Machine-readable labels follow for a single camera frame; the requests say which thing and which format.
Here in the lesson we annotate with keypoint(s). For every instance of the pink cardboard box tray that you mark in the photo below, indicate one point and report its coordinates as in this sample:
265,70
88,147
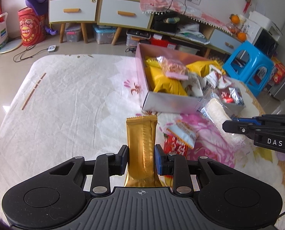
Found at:
159,93

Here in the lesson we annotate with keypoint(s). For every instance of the white bread roll packet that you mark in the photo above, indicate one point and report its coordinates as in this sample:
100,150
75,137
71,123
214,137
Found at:
213,109

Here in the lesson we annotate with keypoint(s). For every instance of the red storage box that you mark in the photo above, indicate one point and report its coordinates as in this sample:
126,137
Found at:
162,43

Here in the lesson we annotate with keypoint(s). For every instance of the orange fruit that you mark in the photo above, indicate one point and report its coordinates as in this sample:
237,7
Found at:
234,19

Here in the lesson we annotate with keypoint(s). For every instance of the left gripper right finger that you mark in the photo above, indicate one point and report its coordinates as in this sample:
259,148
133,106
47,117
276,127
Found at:
176,166

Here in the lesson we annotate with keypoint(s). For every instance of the pink floral cloth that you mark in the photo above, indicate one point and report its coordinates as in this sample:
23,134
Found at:
163,6

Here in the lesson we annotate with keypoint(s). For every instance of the clear plastic storage bin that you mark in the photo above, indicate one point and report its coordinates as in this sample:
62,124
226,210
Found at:
187,49

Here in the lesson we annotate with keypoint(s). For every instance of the white orange snack packet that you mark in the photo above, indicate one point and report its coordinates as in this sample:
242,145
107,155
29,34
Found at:
183,132

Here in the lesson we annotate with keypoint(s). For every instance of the small red snack packet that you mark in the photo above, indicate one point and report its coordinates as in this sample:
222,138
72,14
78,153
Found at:
174,144

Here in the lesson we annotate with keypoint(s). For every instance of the white printer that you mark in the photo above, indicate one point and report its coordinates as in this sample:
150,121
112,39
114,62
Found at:
266,23

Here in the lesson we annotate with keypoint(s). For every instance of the gold wafer bar packet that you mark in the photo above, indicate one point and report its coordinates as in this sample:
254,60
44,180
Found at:
141,133

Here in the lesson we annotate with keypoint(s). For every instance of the large yellow snack bag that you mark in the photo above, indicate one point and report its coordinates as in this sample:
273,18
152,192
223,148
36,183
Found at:
158,82

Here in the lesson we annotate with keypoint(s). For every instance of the wooden tv cabinet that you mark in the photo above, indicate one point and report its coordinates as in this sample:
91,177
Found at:
127,14

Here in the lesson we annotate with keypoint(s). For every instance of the white chestnut snack bag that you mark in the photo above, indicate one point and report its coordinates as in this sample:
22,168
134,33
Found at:
216,78

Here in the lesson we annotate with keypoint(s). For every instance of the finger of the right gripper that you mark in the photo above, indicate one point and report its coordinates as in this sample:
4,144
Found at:
245,119
239,127

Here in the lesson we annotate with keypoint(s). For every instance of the black microwave oven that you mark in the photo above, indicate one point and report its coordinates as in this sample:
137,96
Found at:
265,43

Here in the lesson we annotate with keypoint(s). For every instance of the small silver snack packet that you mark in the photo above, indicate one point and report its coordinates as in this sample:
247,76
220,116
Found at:
235,94

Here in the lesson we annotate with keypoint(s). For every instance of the wooden shelf cabinet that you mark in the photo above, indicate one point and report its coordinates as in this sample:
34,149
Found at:
82,12

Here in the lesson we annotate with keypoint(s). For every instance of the white grey snack packet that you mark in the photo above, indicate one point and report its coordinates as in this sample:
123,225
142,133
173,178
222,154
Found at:
194,85

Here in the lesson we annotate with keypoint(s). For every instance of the blue lid storage bin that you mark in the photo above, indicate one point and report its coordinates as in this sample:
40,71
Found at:
104,34

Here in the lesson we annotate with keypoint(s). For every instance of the black bag on shelf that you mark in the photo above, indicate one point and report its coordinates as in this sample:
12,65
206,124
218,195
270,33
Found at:
166,22

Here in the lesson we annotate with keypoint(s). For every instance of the yellow blue-logo snack bag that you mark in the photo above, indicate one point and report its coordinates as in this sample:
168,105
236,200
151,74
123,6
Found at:
152,62

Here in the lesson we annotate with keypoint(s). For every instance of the pink cracker packet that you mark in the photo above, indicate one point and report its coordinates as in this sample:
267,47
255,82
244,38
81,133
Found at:
172,68

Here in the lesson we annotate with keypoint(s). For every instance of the red cylindrical tin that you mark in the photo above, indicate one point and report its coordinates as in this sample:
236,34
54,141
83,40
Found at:
32,27

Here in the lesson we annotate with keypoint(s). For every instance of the white power adapter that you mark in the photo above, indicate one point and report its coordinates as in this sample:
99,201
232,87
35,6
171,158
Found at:
52,48

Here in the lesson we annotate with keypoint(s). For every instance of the blue plastic stool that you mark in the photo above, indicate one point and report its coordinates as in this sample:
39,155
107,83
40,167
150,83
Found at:
251,66

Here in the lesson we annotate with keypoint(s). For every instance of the floral bed sheet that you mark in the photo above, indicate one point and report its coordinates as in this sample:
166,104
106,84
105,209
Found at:
77,105

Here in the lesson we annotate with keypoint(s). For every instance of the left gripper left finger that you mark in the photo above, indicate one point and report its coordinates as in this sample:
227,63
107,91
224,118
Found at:
107,165

